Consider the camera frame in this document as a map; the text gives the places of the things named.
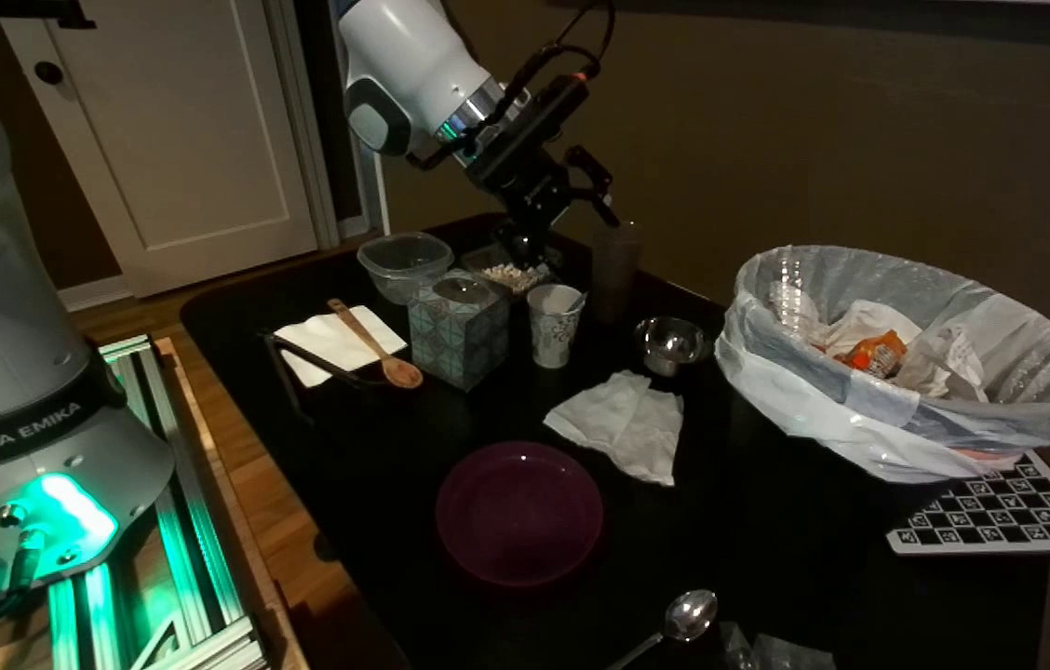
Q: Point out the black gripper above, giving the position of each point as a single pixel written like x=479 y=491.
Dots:
x=539 y=154

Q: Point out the white paper coffee cup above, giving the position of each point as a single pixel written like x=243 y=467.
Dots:
x=551 y=330

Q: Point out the small dish with white bits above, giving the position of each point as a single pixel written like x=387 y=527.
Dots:
x=493 y=267

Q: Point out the patterned tissue box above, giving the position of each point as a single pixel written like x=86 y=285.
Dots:
x=454 y=338

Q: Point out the grey ceramic bowl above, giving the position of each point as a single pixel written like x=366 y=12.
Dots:
x=399 y=267

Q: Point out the small metal bowl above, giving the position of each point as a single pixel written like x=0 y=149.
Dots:
x=672 y=344

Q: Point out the wooden spoon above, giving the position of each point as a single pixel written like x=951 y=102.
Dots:
x=395 y=366

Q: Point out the crumpled white napkin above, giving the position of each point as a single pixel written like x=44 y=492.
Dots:
x=622 y=430

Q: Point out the flat white paper napkin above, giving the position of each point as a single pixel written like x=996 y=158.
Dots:
x=323 y=338

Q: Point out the thin black stick utensil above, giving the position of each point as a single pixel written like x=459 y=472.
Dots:
x=315 y=359

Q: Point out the purple round plate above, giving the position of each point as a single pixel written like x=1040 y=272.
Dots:
x=520 y=515

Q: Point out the white trash bag liner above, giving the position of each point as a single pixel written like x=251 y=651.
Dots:
x=798 y=396

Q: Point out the crumpled paper trash with orange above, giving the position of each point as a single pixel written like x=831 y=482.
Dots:
x=885 y=349

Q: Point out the white panel door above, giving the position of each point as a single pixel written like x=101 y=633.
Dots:
x=176 y=123

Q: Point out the metal spoon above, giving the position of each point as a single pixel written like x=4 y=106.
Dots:
x=685 y=616

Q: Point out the clear plastic wrapper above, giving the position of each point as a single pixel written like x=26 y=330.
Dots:
x=788 y=653

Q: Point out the black door knob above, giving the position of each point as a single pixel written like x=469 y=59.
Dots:
x=50 y=71

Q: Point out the black white checkerboard card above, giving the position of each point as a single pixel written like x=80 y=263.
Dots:
x=1004 y=513

